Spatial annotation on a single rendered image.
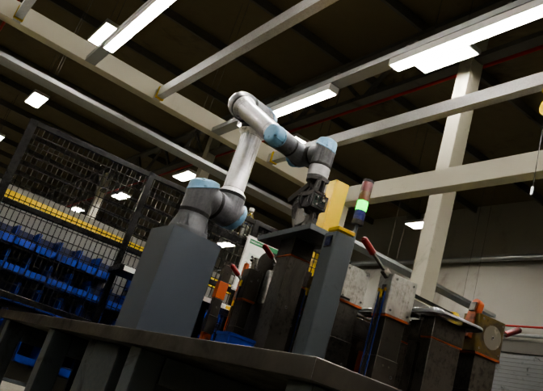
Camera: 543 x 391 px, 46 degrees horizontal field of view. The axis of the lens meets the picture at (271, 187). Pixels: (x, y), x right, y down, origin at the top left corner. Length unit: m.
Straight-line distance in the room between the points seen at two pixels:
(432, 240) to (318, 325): 8.87
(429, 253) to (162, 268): 8.60
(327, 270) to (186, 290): 0.60
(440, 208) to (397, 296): 9.02
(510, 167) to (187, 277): 4.57
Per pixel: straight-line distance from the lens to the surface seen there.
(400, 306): 1.88
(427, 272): 10.52
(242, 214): 2.47
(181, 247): 2.25
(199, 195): 2.36
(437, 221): 10.78
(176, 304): 2.25
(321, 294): 1.85
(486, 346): 2.09
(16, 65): 12.39
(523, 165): 6.32
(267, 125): 2.28
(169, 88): 6.54
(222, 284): 3.10
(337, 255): 1.89
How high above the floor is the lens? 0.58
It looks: 19 degrees up
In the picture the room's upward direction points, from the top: 18 degrees clockwise
